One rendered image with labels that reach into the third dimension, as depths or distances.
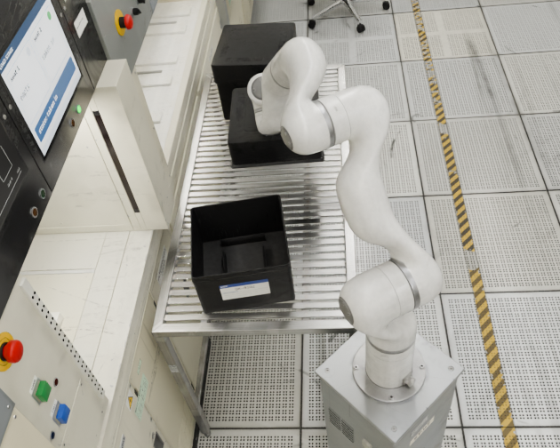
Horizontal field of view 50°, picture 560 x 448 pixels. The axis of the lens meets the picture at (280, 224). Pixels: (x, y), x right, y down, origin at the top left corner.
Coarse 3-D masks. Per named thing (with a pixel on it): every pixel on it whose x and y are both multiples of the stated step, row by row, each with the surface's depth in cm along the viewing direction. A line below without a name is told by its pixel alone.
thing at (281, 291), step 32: (192, 224) 178; (224, 224) 188; (256, 224) 190; (192, 256) 169; (224, 256) 186; (256, 256) 187; (288, 256) 165; (224, 288) 168; (256, 288) 169; (288, 288) 171
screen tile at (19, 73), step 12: (24, 48) 113; (24, 60) 113; (36, 60) 118; (12, 72) 109; (24, 72) 113; (36, 72) 118; (12, 84) 109; (36, 84) 118; (48, 84) 122; (36, 96) 117; (24, 108) 113; (36, 108) 117
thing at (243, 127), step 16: (240, 96) 197; (240, 112) 191; (240, 128) 186; (256, 128) 185; (240, 144) 182; (256, 144) 181; (272, 144) 181; (240, 160) 186; (256, 160) 186; (272, 160) 186; (288, 160) 186; (304, 160) 186; (320, 160) 186
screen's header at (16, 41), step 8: (40, 0) 120; (32, 8) 117; (40, 8) 120; (32, 16) 117; (24, 24) 114; (24, 32) 114; (16, 40) 111; (8, 48) 108; (16, 48) 111; (8, 56) 108; (0, 64) 105; (0, 72) 105
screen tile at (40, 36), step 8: (40, 24) 120; (48, 24) 123; (56, 24) 127; (32, 32) 117; (40, 32) 120; (48, 32) 123; (56, 32) 127; (32, 40) 117; (40, 40) 120; (56, 40) 127; (40, 48) 120; (56, 48) 126; (64, 48) 130; (40, 56) 119; (56, 56) 126; (64, 56) 130; (48, 64) 123; (56, 64) 126; (48, 72) 122; (56, 72) 126
